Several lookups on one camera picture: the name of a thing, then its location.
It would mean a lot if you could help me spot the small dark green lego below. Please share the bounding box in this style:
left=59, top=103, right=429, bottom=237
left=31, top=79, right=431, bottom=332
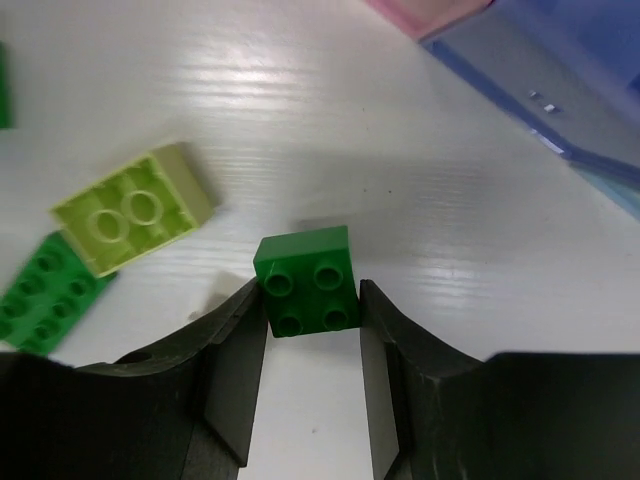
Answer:
left=253, top=225, right=361, bottom=338

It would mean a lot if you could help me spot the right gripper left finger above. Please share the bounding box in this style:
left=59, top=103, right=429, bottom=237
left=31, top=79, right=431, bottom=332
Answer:
left=1, top=281, right=267, bottom=479

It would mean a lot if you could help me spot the pink and blue sorting tray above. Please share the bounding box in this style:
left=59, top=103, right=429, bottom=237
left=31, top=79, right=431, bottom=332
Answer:
left=370, top=1, right=639, bottom=217

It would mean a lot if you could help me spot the dark green lego brick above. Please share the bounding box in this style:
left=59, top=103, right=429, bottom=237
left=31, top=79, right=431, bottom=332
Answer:
left=0, top=42, right=14, bottom=130

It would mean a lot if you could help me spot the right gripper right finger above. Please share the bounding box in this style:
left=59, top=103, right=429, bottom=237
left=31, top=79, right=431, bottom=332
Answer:
left=360, top=280, right=639, bottom=479

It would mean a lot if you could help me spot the lime green lego brick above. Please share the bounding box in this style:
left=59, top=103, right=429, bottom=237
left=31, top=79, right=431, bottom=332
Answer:
left=50, top=143, right=214, bottom=277

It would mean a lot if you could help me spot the dark green long lego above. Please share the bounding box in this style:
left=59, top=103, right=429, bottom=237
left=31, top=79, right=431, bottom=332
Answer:
left=1, top=231, right=117, bottom=356

